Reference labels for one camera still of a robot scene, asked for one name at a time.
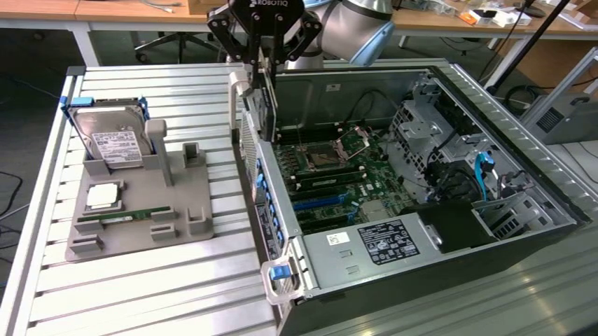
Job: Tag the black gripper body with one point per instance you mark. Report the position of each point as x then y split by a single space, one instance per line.
268 15

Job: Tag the graphics card with metal bracket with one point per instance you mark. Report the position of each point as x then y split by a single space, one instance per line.
268 112

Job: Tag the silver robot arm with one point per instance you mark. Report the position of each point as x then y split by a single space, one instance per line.
346 28

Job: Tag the black office chair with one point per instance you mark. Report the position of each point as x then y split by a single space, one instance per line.
179 42

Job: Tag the metal socket cover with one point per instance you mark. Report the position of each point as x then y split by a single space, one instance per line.
357 140

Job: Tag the CPU socket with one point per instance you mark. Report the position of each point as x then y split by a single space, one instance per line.
322 155

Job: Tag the silver disk bay cage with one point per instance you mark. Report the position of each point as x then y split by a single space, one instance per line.
415 129

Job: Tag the hard disk in blue caddy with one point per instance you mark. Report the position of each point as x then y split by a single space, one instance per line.
116 140

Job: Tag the black and white device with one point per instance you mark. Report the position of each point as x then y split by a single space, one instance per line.
483 17

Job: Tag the wooden desk with white legs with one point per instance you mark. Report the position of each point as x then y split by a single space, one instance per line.
47 14
555 28

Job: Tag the black RAM stick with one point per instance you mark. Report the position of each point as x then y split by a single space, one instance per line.
327 182

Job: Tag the green motherboard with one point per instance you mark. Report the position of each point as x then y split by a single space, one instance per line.
374 175

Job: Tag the white box device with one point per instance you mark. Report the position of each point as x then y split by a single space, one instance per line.
511 20

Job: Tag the blue expansion slot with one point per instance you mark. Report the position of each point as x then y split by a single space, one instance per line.
318 203

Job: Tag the black monitor base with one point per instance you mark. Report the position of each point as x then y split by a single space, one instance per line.
530 10

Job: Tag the grey parts rack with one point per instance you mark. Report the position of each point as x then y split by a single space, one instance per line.
140 196

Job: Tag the black tripod pole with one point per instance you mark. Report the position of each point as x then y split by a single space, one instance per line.
537 33

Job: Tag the silver chipset heatsink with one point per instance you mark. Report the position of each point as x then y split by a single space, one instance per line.
374 211

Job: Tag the silver CPU chip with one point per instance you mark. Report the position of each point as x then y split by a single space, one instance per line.
103 195

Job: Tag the green RAM stick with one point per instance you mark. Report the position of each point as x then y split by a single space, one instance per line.
122 217

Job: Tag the grey power supply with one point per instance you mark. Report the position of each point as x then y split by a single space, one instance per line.
355 252

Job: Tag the grey machine housing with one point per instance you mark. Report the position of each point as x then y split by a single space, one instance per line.
577 122

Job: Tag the open black PC case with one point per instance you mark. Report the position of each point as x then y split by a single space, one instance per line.
421 290

